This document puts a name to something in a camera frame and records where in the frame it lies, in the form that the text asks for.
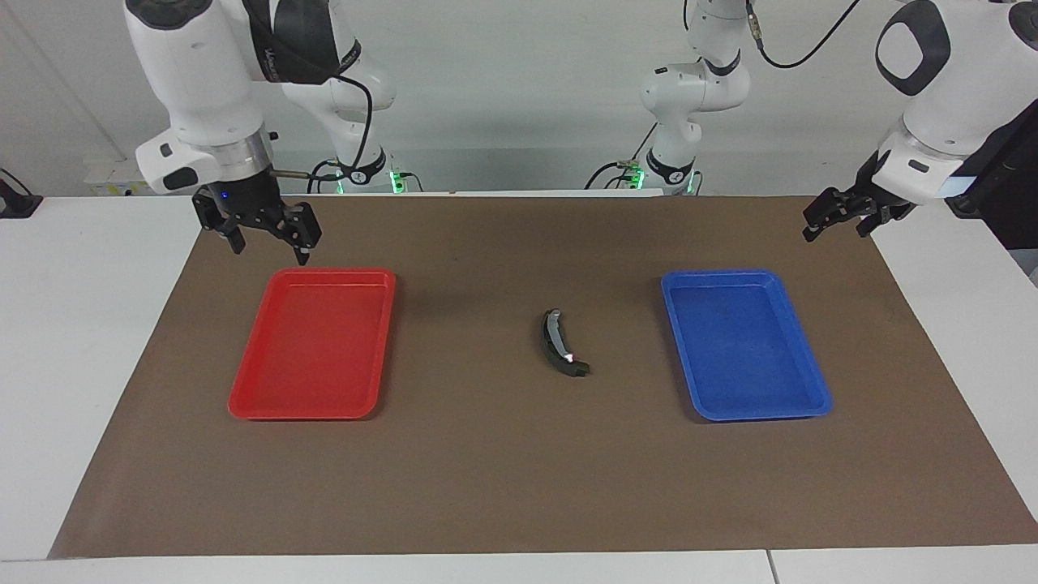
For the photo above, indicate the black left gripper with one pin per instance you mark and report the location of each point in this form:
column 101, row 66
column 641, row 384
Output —
column 876, row 199

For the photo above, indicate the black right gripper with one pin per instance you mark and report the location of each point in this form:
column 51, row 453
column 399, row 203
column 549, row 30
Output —
column 255, row 207

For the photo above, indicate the curved metal brake shoe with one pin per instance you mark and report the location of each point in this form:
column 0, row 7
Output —
column 553, row 328

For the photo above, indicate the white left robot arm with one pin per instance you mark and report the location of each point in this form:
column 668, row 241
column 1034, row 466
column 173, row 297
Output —
column 949, row 89

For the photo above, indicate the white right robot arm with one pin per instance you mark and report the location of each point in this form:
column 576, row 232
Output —
column 203, row 81

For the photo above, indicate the red plastic tray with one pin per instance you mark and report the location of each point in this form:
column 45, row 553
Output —
column 312, row 349

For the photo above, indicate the blue plastic tray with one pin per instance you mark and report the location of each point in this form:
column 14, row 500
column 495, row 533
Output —
column 746, row 349

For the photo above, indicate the black clamp on table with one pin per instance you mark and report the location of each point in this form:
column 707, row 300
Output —
column 18, row 201

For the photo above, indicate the brown table mat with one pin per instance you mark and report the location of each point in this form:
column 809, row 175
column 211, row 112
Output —
column 486, row 470

